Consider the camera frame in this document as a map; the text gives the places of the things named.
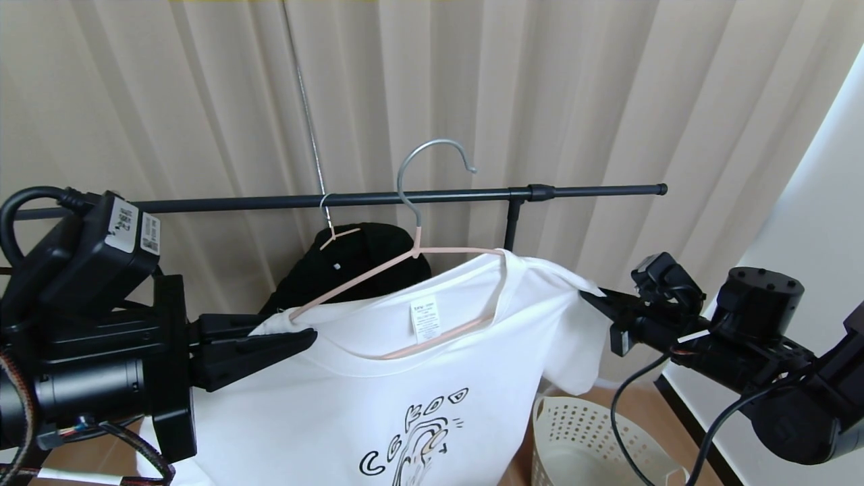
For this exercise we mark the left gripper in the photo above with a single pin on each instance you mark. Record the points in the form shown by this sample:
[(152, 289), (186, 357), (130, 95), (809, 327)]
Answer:
[(101, 364)]

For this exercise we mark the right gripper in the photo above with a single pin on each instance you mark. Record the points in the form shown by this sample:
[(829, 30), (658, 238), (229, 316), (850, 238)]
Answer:
[(641, 334)]

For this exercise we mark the white garment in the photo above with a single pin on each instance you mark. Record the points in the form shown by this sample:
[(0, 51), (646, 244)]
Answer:
[(337, 405)]

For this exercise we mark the pink clothes hanger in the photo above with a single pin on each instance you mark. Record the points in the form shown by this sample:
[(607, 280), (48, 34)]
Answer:
[(331, 231), (418, 239)]

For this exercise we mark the black garment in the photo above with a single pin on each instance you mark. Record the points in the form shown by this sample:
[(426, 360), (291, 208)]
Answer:
[(364, 263)]

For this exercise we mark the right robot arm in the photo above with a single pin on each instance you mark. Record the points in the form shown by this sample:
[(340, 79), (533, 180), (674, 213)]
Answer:
[(763, 304)]

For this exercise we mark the white laundry basket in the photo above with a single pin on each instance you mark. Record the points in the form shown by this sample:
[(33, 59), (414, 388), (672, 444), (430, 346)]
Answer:
[(574, 432)]

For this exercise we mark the black clothes rack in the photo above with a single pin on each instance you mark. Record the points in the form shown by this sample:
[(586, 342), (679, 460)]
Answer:
[(472, 196)]

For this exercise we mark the beige curtain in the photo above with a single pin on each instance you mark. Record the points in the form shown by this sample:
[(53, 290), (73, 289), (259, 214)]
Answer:
[(574, 88)]

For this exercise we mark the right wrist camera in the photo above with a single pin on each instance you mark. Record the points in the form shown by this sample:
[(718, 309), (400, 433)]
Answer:
[(665, 277)]

